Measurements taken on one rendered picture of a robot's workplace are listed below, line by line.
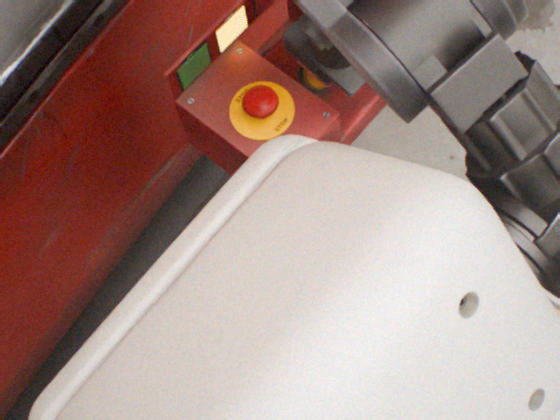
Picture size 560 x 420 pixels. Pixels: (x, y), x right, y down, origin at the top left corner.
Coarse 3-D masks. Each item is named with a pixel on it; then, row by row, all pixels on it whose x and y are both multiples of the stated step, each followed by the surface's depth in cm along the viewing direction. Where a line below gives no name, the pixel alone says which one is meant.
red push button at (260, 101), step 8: (256, 88) 101; (264, 88) 101; (248, 96) 101; (256, 96) 101; (264, 96) 100; (272, 96) 100; (248, 104) 100; (256, 104) 100; (264, 104) 100; (272, 104) 100; (248, 112) 100; (256, 112) 100; (264, 112) 100; (272, 112) 100
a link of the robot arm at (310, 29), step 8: (304, 16) 86; (304, 24) 85; (312, 24) 85; (304, 32) 87; (312, 32) 85; (320, 32) 85; (312, 40) 85; (320, 40) 86; (328, 40) 86; (320, 48) 87; (328, 48) 89
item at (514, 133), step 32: (512, 96) 51; (544, 96) 52; (448, 128) 55; (480, 128) 52; (512, 128) 51; (544, 128) 52; (480, 160) 54; (512, 160) 52; (544, 160) 51; (512, 192) 53; (544, 192) 52
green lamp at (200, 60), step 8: (200, 48) 100; (192, 56) 100; (200, 56) 102; (208, 56) 103; (184, 64) 100; (192, 64) 101; (200, 64) 103; (208, 64) 104; (184, 72) 101; (192, 72) 103; (200, 72) 104; (184, 80) 102; (192, 80) 104; (184, 88) 104
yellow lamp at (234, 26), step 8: (240, 8) 102; (240, 16) 103; (224, 24) 101; (232, 24) 103; (240, 24) 104; (224, 32) 102; (232, 32) 104; (240, 32) 106; (224, 40) 104; (232, 40) 105; (224, 48) 105
